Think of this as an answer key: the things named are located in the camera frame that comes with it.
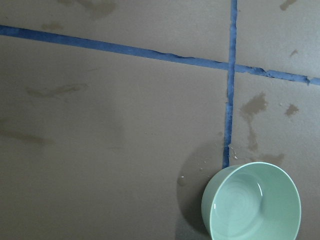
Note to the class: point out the mint green ceramic bowl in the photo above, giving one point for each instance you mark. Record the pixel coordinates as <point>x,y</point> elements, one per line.
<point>253,201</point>

